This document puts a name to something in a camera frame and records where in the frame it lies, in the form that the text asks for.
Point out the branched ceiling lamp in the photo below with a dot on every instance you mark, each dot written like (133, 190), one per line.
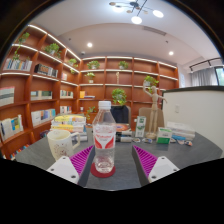
(136, 19)

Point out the wooden artist mannequin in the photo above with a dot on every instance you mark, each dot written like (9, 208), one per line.
(154, 110)

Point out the grey curtain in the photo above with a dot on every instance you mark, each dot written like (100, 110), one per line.
(204, 77)

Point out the small green white box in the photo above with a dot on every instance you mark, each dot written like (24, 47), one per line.
(164, 136)

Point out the tan chair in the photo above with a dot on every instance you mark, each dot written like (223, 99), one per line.
(144, 111)

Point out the clear plastic water bottle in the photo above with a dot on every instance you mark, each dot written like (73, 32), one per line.
(104, 140)

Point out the wooden bookshelf unit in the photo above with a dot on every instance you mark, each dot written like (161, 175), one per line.
(100, 80)

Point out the white printed mug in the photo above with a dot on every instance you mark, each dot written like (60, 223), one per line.
(60, 145)

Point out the black ceiling track rail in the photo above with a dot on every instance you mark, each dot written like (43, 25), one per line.
(205, 62)

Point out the tall white green carton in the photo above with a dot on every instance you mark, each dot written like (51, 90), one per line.
(140, 126)

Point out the ceiling air vent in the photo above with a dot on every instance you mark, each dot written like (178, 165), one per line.
(154, 30)

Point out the window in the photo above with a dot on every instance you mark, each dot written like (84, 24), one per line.
(220, 76)

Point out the dark blue chair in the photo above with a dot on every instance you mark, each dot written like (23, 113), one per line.
(120, 114)

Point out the white wall socket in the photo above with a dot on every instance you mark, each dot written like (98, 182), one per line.
(177, 109)

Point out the white tissue pack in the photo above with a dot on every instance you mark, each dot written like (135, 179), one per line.
(181, 130)

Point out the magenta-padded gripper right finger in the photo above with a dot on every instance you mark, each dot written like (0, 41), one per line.
(163, 166)

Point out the recessed ceiling spotlight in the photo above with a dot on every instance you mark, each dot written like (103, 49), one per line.
(89, 44)
(171, 53)

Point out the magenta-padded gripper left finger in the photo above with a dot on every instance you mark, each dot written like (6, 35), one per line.
(60, 167)

